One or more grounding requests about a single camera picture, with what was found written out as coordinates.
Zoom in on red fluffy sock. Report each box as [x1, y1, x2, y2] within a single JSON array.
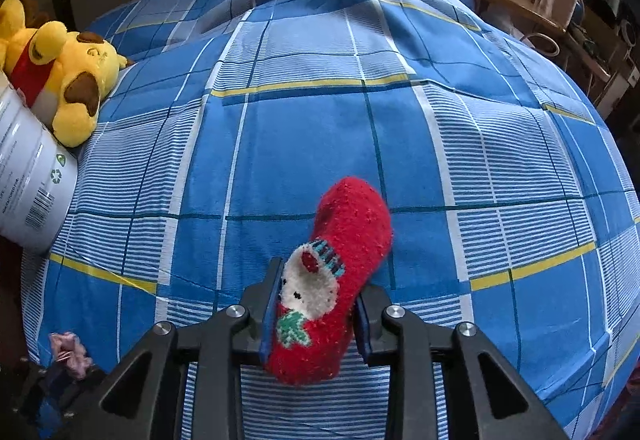
[[262, 177, 394, 386]]

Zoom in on blue plaid blanket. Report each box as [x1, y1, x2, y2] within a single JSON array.
[[20, 0, 640, 440]]

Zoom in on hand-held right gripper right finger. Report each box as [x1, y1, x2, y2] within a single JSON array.
[[354, 285, 568, 440]]

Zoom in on white desk fan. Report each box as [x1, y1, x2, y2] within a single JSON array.
[[617, 18, 640, 48]]

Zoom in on white metal can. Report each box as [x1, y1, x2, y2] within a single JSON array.
[[0, 70, 79, 255]]

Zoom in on white cabinet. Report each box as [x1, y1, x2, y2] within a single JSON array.
[[597, 65, 640, 121]]

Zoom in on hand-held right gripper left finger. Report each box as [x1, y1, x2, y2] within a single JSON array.
[[70, 256, 286, 440]]

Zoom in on yellow bear plush red shirt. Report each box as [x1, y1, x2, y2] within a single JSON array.
[[10, 20, 128, 148]]

